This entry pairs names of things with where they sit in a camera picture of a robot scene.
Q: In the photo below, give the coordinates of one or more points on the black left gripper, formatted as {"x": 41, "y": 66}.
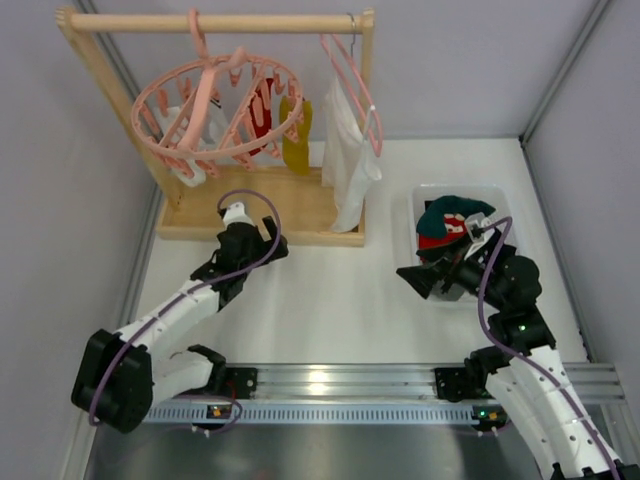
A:
{"x": 257, "y": 242}

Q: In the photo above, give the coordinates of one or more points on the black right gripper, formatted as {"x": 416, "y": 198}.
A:
{"x": 439, "y": 275}

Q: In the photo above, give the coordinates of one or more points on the dark green christmas sock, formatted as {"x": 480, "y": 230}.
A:
{"x": 456, "y": 204}

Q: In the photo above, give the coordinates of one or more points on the yellow sock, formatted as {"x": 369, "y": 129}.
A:
{"x": 296, "y": 154}

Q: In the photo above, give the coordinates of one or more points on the pink round clip hanger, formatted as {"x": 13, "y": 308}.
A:
{"x": 198, "y": 116}

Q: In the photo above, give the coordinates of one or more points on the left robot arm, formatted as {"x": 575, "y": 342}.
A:
{"x": 124, "y": 374}

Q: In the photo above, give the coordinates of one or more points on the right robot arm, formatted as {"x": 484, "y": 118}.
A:
{"x": 522, "y": 368}

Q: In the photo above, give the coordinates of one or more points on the pink clothes hanger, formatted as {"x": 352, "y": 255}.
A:
{"x": 347, "y": 72}

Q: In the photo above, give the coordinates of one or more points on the red santa sock in bin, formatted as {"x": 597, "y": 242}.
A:
{"x": 434, "y": 233}

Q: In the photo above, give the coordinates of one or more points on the wooden clothes rack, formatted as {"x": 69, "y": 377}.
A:
{"x": 191, "y": 214}

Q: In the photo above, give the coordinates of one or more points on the clear plastic bin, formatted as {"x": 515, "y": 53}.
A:
{"x": 500, "y": 192}

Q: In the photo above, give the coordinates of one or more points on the white shirt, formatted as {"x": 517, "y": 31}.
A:
{"x": 348, "y": 164}

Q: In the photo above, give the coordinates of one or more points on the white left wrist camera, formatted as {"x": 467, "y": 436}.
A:
{"x": 235, "y": 213}

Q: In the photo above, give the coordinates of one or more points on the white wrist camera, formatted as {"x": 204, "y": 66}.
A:
{"x": 235, "y": 213}
{"x": 479, "y": 228}

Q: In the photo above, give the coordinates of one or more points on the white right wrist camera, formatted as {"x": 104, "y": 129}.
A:
{"x": 479, "y": 228}

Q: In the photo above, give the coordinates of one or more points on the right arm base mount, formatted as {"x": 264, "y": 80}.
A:
{"x": 455, "y": 384}

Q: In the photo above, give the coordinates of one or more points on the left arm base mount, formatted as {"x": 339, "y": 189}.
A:
{"x": 225, "y": 393}

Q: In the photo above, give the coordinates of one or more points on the aluminium frame rail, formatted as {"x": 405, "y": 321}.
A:
{"x": 388, "y": 394}

